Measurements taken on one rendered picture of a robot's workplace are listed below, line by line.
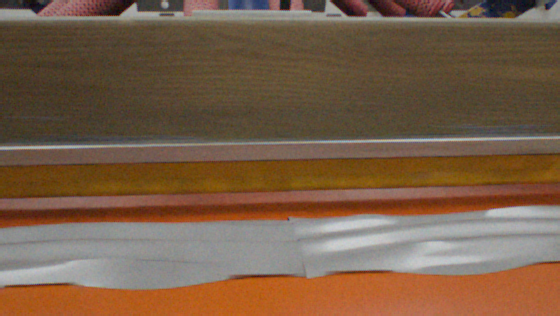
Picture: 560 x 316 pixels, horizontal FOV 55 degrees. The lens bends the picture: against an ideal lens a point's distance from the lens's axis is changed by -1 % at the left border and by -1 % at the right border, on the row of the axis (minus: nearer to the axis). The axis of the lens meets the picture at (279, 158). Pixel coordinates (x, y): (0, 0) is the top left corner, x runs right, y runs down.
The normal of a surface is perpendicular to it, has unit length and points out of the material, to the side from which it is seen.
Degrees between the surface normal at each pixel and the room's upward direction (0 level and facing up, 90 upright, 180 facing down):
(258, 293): 2
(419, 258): 37
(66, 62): 88
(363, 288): 2
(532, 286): 2
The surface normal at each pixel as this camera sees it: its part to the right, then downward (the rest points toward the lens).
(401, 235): 0.18, -0.70
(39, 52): 0.10, 0.22
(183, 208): 0.00, -0.98
